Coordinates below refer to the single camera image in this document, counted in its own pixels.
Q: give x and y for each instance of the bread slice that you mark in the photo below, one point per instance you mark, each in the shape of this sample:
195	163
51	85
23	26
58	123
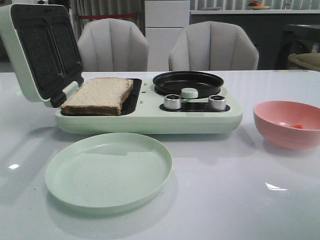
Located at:
100	96

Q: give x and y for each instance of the green breakfast maker lid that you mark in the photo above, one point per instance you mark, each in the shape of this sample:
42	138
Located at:
43	51

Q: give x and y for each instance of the green breakfast maker base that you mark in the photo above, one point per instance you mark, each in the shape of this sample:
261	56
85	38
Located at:
149	118

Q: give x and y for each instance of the orange shrimp piece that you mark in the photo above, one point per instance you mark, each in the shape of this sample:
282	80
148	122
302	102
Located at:
298	126

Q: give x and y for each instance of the left silver control knob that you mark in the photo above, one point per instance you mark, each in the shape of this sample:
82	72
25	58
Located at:
172	102

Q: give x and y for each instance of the silver control knob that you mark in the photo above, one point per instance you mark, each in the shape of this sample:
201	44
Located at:
217	103
172	102

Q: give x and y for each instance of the right silver control knob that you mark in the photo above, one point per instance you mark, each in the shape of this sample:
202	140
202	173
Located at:
217	103

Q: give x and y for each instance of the black round frying pan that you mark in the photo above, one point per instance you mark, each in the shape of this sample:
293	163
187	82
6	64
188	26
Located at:
173	82

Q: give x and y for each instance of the light green round plate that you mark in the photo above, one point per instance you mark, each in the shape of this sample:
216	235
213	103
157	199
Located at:
109	173

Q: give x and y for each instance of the right grey upholstered chair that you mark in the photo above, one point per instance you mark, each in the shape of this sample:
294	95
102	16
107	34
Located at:
213	46

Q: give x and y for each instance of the grey upholstered chair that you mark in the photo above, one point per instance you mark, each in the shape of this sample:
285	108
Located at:
113	45
213	46

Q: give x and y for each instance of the left grey upholstered chair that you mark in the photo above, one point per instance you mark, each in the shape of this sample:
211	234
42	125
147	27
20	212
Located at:
113	45

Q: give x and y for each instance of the white refrigerator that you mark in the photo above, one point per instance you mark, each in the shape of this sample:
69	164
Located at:
164	20

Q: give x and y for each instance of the red barrier belt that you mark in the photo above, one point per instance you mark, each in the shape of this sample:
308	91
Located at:
106	16

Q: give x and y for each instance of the pink bowl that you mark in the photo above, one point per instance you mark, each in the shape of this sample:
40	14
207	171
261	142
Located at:
273	120

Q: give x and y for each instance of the dark kitchen counter cabinet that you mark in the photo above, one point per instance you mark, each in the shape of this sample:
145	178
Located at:
264	27

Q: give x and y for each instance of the fruit plate on counter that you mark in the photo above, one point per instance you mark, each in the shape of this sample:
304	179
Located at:
255	5

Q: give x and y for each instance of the dark washing machine at right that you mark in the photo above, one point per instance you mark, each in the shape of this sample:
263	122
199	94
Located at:
297	39

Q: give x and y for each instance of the beige cushion at right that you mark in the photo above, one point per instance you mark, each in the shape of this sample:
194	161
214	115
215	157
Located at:
307	61

